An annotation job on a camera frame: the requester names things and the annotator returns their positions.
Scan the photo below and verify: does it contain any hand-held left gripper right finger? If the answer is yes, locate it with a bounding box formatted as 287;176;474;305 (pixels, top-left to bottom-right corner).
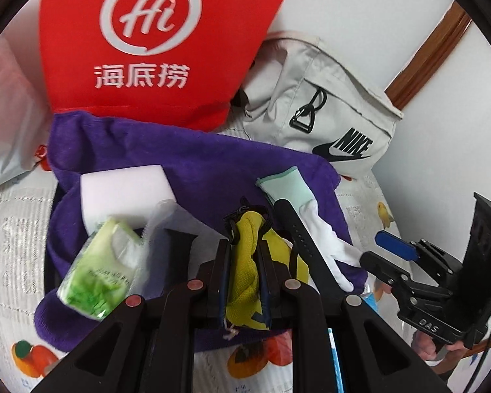
258;235;451;393

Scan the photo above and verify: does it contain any white glove with mint cuff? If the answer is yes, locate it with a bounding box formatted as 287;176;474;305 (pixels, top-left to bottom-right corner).
256;166;363;291

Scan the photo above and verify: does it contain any green tissue packet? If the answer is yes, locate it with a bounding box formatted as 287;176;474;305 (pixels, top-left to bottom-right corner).
57;218;148;322

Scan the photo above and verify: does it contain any brown wooden door frame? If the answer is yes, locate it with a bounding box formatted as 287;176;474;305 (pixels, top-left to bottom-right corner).
385;2;473;109

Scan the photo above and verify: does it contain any person's right hand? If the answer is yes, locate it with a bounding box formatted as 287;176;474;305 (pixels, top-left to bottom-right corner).
411;327;475;363

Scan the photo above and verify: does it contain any yellow black Adidas shoe bag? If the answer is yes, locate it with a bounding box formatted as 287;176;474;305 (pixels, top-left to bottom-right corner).
223;209;312;341

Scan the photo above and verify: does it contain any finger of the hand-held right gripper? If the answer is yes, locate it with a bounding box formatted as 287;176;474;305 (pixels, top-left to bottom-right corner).
374;230;421;263
359;250;414;292

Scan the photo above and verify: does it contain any white sponge block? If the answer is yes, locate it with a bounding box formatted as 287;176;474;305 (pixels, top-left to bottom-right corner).
80;164;178;238

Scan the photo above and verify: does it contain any black perforated strap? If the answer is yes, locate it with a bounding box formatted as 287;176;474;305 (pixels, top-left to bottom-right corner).
273;198;344;295

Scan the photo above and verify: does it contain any purple towel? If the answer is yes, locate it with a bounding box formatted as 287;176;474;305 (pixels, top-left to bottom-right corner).
33;112;371;355

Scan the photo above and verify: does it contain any red paper bag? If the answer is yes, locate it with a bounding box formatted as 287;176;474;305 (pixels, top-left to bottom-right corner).
39;0;303;132

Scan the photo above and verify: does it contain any black cable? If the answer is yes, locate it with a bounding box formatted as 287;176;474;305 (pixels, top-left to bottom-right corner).
462;295;491;393

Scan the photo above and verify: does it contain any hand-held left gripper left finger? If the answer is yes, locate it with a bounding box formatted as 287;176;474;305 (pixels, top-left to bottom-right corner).
33;229;232;393

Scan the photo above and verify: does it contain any white plastic shopping bag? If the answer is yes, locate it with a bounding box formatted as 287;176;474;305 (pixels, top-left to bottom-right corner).
0;37;56;195

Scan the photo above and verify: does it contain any grey waist bag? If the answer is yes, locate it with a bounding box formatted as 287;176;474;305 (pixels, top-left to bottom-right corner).
233;30;404;175

